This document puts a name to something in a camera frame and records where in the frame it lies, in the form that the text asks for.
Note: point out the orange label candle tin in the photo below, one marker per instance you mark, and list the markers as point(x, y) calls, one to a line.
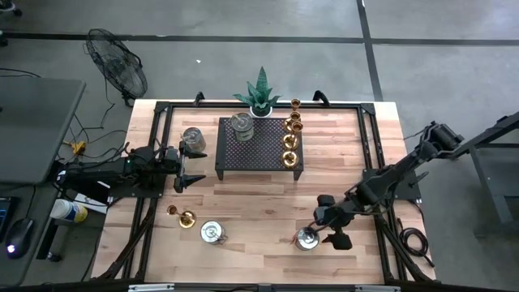
point(306, 241)

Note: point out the silver metal bracket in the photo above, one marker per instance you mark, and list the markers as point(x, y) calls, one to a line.
point(152, 287)
point(377, 288)

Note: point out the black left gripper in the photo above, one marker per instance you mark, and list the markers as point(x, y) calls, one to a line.
point(171, 159)

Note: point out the black floor fan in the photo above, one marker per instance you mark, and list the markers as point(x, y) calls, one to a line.
point(117, 65)

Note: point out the tall gold candlestick holder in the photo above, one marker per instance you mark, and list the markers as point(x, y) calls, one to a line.
point(290, 160)

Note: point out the ribbed silver candle tin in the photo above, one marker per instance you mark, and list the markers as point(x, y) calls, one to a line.
point(194, 140)

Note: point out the snake plant in white pot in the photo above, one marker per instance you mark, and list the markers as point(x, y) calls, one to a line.
point(259, 99)

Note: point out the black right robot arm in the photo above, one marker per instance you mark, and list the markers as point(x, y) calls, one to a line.
point(381, 184)

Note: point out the black computer mouse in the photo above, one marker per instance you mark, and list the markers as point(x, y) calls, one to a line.
point(19, 237)

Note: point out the black table clamp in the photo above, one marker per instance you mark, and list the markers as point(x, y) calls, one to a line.
point(199, 98)
point(320, 97)

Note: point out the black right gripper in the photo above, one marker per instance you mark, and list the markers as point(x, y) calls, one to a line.
point(344, 213)

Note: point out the dark grey desk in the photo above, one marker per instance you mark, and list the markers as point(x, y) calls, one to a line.
point(24, 271)

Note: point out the yellow power plug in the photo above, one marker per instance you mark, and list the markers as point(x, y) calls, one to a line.
point(78, 147)

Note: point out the green label candle tin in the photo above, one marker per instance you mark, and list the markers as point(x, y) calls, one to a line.
point(242, 121)

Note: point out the black perforated metal stand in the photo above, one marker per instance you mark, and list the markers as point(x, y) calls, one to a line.
point(263, 154)

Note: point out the black table rail frame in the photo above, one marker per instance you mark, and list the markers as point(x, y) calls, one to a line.
point(211, 106)

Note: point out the laptop with blue screen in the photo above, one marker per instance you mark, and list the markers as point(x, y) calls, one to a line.
point(6, 215)

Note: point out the white card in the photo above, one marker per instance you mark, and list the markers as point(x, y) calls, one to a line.
point(103, 185)

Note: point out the white wipes canister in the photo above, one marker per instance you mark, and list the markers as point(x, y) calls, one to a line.
point(69, 211)

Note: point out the jasmine musk scented candle tin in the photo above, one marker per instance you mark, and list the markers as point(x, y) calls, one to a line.
point(211, 232)

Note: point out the white paper sheet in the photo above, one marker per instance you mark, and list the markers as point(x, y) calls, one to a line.
point(91, 203)

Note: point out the black controller box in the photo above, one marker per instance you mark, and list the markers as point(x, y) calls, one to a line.
point(95, 195)

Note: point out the black metal table frame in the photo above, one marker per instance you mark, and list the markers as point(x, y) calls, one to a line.
point(486, 186)

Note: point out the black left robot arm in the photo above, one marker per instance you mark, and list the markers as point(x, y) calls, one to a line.
point(105, 174)

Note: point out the black chair base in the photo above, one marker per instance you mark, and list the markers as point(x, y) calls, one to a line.
point(10, 9)

